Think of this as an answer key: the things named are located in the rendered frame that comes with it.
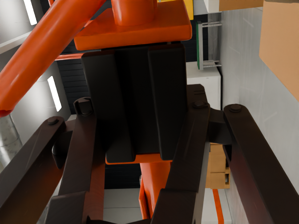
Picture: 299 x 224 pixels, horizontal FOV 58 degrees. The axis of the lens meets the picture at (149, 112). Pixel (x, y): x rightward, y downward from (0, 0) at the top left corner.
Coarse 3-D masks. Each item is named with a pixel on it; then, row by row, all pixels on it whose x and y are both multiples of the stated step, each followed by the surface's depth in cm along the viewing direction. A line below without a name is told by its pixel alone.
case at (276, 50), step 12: (264, 0) 32; (264, 12) 32; (276, 12) 28; (288, 12) 25; (264, 24) 33; (276, 24) 29; (288, 24) 26; (264, 36) 33; (276, 36) 29; (288, 36) 26; (264, 48) 33; (276, 48) 29; (288, 48) 26; (264, 60) 33; (276, 60) 29; (288, 60) 26; (276, 72) 30; (288, 72) 26; (288, 84) 27
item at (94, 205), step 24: (96, 120) 14; (72, 144) 13; (96, 144) 13; (72, 168) 11; (96, 168) 12; (72, 192) 10; (96, 192) 11; (48, 216) 9; (72, 216) 9; (96, 216) 11
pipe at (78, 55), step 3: (48, 0) 760; (51, 0) 759; (51, 3) 762; (90, 21) 748; (87, 24) 750; (66, 54) 867; (69, 54) 864; (72, 54) 862; (75, 54) 860; (78, 54) 858; (81, 54) 856; (57, 57) 866; (60, 57) 865; (63, 57) 864; (66, 57) 863; (69, 57) 863; (72, 57) 862; (75, 57) 861; (78, 57) 861
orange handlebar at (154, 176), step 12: (120, 0) 13; (132, 0) 13; (144, 0) 13; (156, 0) 18; (120, 12) 14; (132, 12) 14; (144, 12) 14; (120, 24) 14; (132, 24) 14; (144, 168) 19; (156, 168) 19; (168, 168) 19; (144, 180) 20; (156, 180) 19; (144, 192) 21; (156, 192) 20; (144, 204) 21; (144, 216) 21
